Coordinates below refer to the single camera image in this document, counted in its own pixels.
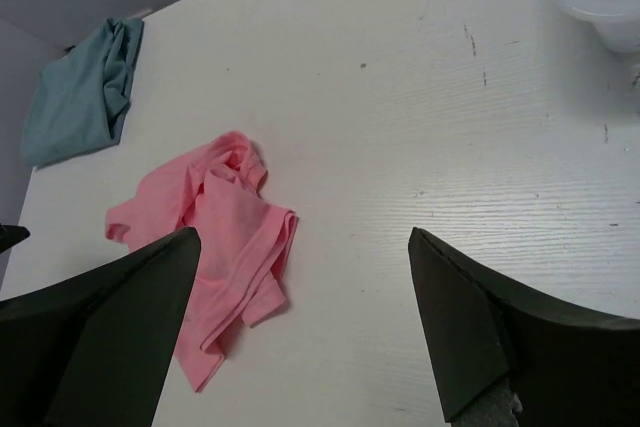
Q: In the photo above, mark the pink t shirt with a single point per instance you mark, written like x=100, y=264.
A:
x=245, y=242

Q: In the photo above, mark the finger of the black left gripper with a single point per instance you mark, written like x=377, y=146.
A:
x=11, y=235

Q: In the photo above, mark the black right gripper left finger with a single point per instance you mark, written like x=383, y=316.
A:
x=94, y=350

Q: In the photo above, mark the teal folded t shirt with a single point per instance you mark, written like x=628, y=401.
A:
x=82, y=99

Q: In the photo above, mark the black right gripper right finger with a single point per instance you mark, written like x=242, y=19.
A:
x=505, y=354

